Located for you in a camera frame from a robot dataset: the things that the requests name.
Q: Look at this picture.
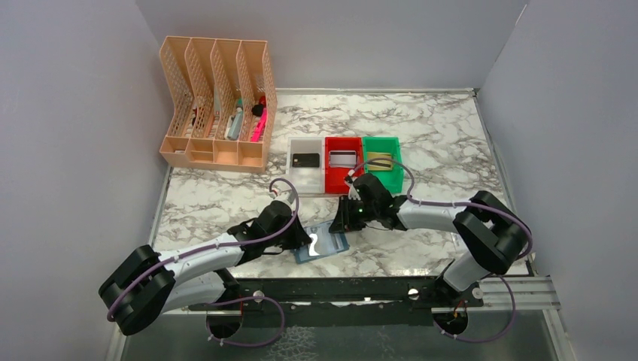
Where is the green plastic bin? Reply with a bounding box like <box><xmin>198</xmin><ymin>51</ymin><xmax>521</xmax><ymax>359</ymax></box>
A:
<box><xmin>362</xmin><ymin>136</ymin><xmax>404</xmax><ymax>193</ymax></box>

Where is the blue leather card holder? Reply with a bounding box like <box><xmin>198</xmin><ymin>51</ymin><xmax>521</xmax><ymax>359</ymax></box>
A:
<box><xmin>291</xmin><ymin>221</ymin><xmax>350</xmax><ymax>264</ymax></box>

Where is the red plastic bin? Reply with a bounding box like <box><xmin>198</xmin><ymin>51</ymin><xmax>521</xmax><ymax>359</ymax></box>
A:
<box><xmin>324</xmin><ymin>137</ymin><xmax>363</xmax><ymax>194</ymax></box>

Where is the white plastic bin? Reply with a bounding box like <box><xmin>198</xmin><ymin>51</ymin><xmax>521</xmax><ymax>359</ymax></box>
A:
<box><xmin>286</xmin><ymin>136</ymin><xmax>325</xmax><ymax>196</ymax></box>

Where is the peach plastic file organizer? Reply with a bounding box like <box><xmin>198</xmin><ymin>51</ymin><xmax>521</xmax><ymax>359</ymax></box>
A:
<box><xmin>159</xmin><ymin>36</ymin><xmax>278</xmax><ymax>173</ymax></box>

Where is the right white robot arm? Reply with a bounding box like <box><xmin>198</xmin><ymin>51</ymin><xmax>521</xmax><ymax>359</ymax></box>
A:
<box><xmin>329</xmin><ymin>173</ymin><xmax>533</xmax><ymax>294</ymax></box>

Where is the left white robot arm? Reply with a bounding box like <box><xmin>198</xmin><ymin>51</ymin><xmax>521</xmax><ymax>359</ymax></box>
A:
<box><xmin>98</xmin><ymin>200</ymin><xmax>315</xmax><ymax>335</ymax></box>

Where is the gold credit card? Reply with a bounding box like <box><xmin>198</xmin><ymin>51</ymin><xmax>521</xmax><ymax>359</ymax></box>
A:
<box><xmin>366</xmin><ymin>152</ymin><xmax>393</xmax><ymax>171</ymax></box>

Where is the black credit card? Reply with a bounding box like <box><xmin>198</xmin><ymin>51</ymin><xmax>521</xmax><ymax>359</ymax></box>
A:
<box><xmin>291</xmin><ymin>153</ymin><xmax>321</xmax><ymax>168</ymax></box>

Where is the pink highlighter pen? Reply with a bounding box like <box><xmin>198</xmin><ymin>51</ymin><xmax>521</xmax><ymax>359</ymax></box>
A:
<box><xmin>251</xmin><ymin>107</ymin><xmax>268</xmax><ymax>142</ymax></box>

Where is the teal grey stapler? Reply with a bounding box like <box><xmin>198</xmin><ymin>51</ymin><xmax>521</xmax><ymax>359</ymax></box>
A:
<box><xmin>224</xmin><ymin>99</ymin><xmax>245</xmax><ymax>141</ymax></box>

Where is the black binder clip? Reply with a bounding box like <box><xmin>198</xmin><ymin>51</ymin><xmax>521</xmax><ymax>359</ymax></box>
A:
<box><xmin>251</xmin><ymin>103</ymin><xmax>266</xmax><ymax>118</ymax></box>

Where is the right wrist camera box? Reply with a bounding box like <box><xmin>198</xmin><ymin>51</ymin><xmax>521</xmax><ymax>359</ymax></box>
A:
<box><xmin>345</xmin><ymin>174</ymin><xmax>361</xmax><ymax>201</ymax></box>

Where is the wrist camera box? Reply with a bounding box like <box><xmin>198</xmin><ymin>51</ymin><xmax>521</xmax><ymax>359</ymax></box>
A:
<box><xmin>345</xmin><ymin>174</ymin><xmax>361</xmax><ymax>201</ymax></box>
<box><xmin>284</xmin><ymin>193</ymin><xmax>296</xmax><ymax>204</ymax></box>

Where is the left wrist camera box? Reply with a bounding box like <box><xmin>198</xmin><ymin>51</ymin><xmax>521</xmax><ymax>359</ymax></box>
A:
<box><xmin>284</xmin><ymin>193</ymin><xmax>296</xmax><ymax>204</ymax></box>

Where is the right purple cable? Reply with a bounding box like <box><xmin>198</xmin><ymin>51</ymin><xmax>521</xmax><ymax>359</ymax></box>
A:
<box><xmin>345</xmin><ymin>157</ymin><xmax>534</xmax><ymax>344</ymax></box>

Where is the purple cable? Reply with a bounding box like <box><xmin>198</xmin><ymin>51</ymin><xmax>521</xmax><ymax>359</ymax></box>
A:
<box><xmin>345</xmin><ymin>157</ymin><xmax>534</xmax><ymax>344</ymax></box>
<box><xmin>105</xmin><ymin>178</ymin><xmax>300</xmax><ymax>348</ymax></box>

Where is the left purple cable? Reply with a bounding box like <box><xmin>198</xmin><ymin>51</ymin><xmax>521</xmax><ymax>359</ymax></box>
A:
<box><xmin>105</xmin><ymin>178</ymin><xmax>300</xmax><ymax>348</ymax></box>

